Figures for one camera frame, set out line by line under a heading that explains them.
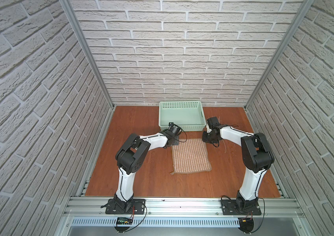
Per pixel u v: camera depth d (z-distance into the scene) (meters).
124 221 0.71
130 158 0.52
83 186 0.82
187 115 1.14
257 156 0.52
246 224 0.70
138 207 0.73
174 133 0.80
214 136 0.77
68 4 0.69
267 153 0.51
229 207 0.73
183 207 0.76
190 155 0.92
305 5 0.69
